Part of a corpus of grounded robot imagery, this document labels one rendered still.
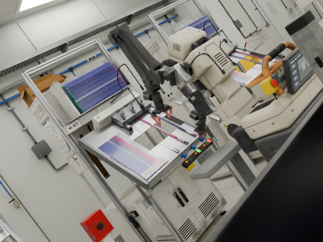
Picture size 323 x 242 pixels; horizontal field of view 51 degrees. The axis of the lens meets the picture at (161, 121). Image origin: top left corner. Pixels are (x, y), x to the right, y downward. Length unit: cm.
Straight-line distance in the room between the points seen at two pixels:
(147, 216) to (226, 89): 117
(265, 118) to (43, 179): 296
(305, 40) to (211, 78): 144
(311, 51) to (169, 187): 230
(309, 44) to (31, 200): 371
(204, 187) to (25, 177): 205
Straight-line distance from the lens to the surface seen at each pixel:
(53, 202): 405
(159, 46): 368
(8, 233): 226
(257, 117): 163
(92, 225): 221
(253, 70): 350
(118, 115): 273
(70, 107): 271
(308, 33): 50
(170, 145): 252
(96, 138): 264
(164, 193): 268
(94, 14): 518
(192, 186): 284
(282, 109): 157
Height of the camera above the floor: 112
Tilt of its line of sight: 3 degrees down
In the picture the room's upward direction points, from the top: 35 degrees counter-clockwise
